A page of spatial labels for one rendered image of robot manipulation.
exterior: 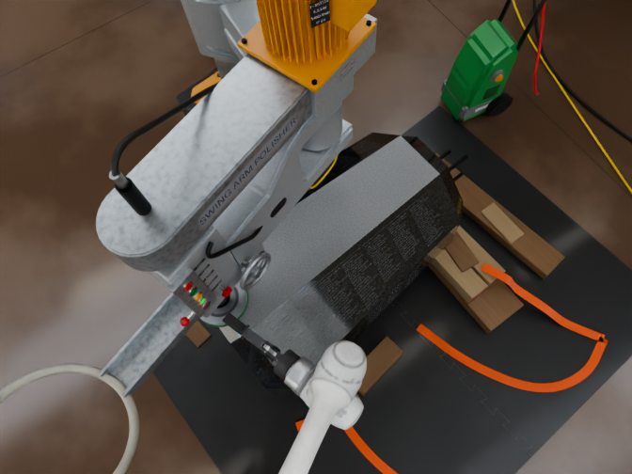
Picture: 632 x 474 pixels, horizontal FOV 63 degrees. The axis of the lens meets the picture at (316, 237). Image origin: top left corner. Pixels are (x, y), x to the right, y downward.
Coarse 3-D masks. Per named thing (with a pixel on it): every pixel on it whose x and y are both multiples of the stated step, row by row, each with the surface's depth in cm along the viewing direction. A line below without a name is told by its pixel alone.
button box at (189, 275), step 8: (184, 272) 141; (192, 272) 141; (176, 280) 140; (184, 280) 140; (192, 280) 144; (200, 280) 148; (168, 288) 139; (176, 288) 139; (200, 288) 151; (208, 288) 157; (184, 296) 146; (192, 296) 150; (208, 296) 160; (192, 304) 153; (200, 312) 162
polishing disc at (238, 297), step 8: (240, 288) 204; (232, 296) 203; (240, 296) 203; (232, 304) 202; (240, 304) 202; (216, 312) 201; (224, 312) 201; (232, 312) 201; (240, 312) 200; (208, 320) 200; (216, 320) 200
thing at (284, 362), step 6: (270, 354) 136; (276, 354) 136; (288, 354) 136; (294, 354) 137; (276, 360) 135; (282, 360) 135; (288, 360) 135; (294, 360) 135; (276, 366) 135; (282, 366) 135; (288, 366) 134; (276, 372) 136; (282, 372) 135; (282, 378) 136
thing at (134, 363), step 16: (176, 304) 183; (160, 320) 181; (176, 320) 181; (192, 320) 177; (144, 336) 179; (160, 336) 179; (176, 336) 174; (128, 352) 176; (144, 352) 177; (160, 352) 172; (112, 368) 173; (128, 368) 175; (144, 368) 174; (128, 384) 173
